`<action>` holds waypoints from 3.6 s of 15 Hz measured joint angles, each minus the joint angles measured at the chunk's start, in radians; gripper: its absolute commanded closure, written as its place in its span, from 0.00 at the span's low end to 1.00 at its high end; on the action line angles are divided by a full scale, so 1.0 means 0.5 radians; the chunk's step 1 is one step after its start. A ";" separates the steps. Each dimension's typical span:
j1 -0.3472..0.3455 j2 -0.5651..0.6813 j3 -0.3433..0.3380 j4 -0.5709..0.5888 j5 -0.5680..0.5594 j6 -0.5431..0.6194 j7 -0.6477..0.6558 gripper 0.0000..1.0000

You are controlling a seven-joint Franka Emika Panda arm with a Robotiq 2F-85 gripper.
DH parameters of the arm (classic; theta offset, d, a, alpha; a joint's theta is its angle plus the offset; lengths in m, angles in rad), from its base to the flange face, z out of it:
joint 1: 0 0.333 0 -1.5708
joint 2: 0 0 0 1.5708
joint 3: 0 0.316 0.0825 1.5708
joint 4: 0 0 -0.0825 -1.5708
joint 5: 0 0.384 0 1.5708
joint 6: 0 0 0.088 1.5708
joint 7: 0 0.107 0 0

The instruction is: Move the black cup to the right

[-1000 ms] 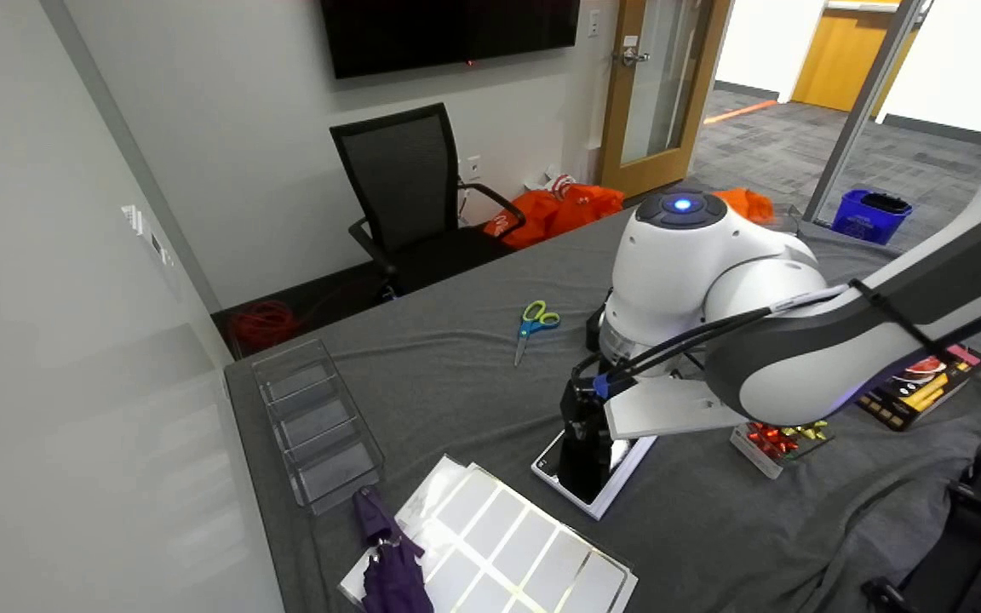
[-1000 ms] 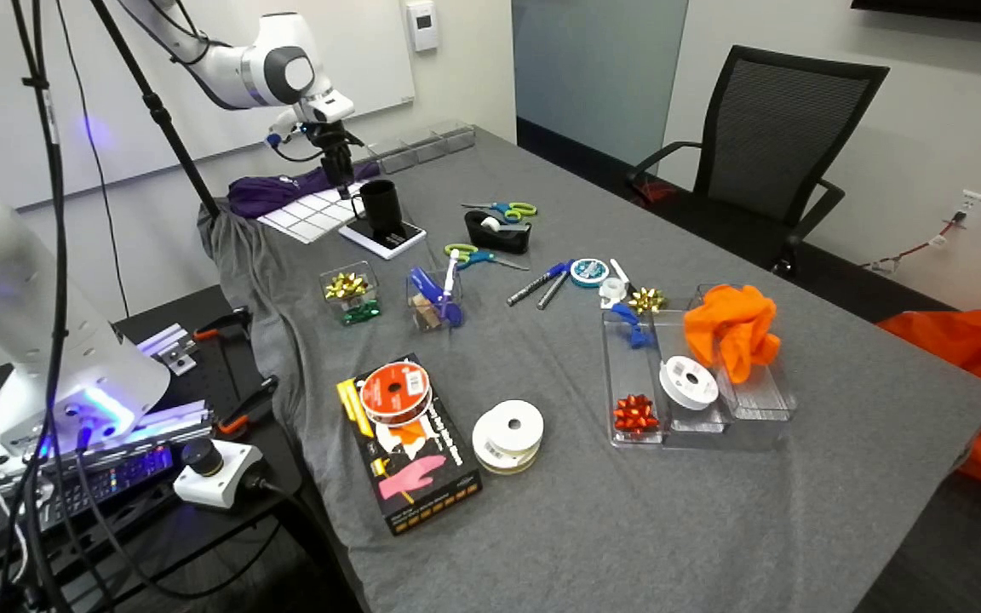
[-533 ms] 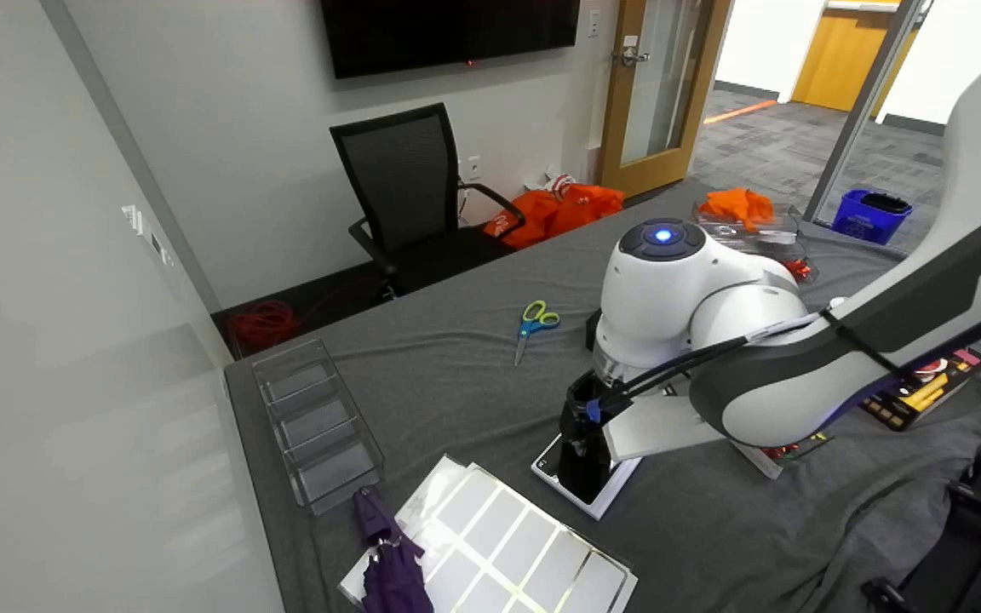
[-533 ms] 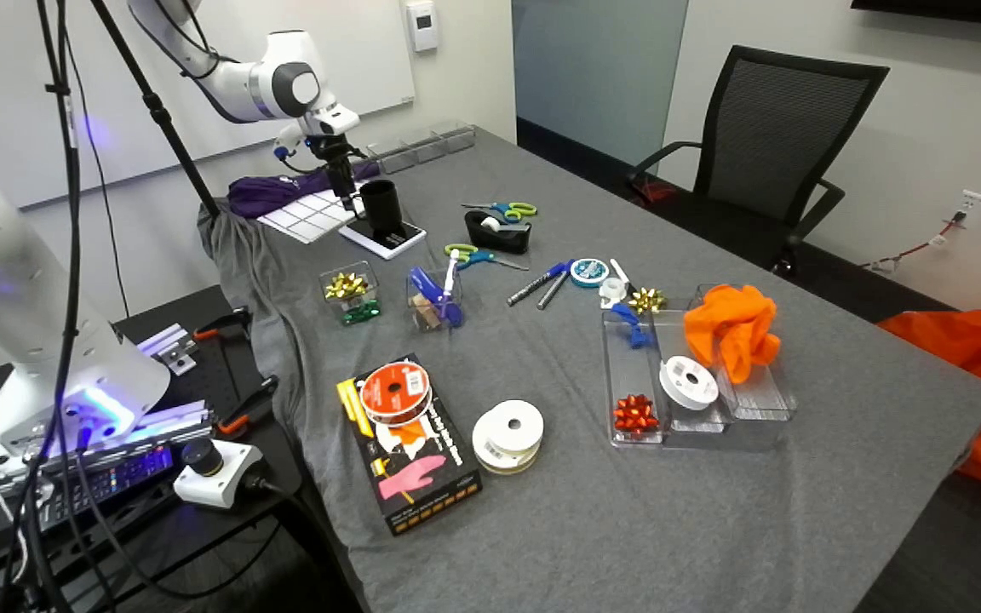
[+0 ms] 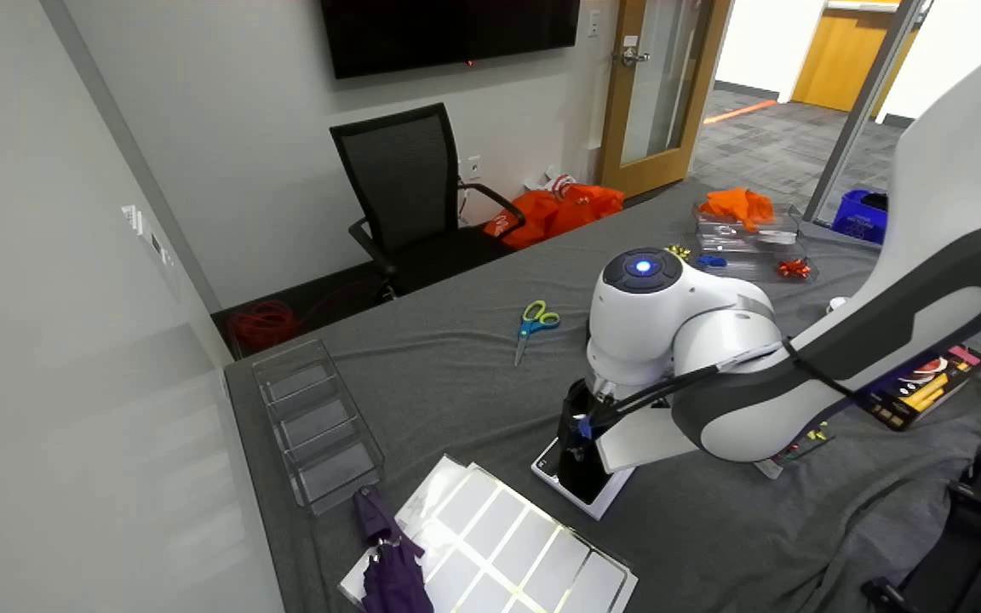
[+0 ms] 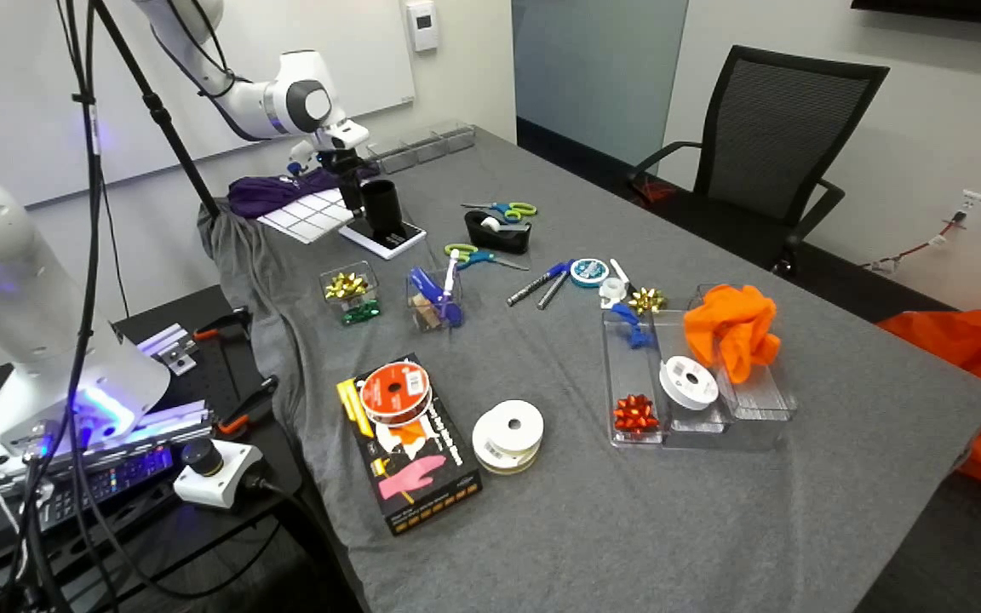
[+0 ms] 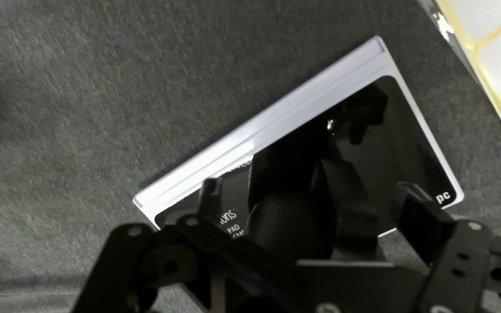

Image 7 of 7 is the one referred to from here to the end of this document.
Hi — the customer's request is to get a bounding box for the white box with black top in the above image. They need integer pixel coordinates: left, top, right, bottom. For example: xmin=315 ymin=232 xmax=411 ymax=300
xmin=131 ymin=34 xmax=466 ymax=246

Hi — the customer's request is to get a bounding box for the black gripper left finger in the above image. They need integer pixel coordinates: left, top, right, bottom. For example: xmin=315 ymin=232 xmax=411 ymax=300
xmin=70 ymin=176 xmax=296 ymax=313

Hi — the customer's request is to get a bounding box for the grey tablecloth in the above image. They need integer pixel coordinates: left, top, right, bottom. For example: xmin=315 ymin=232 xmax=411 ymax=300
xmin=0 ymin=0 xmax=501 ymax=313

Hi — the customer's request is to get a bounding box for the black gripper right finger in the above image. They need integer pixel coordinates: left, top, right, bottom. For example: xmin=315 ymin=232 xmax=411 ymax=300
xmin=392 ymin=182 xmax=501 ymax=313

